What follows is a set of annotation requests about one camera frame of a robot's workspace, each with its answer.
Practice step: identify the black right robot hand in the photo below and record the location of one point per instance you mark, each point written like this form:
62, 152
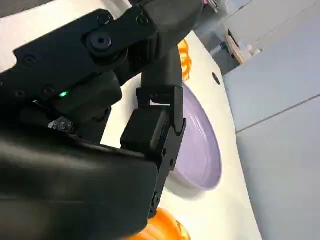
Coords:
62, 175

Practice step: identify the small orange white bread roll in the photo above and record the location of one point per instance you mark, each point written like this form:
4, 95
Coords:
186, 62

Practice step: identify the large orange white bread roll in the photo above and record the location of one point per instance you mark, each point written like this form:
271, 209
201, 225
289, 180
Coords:
167, 225

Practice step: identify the lilac plate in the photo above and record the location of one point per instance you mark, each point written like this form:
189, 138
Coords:
200, 150

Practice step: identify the wooden background desk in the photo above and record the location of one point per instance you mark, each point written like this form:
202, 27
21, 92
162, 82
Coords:
237, 50

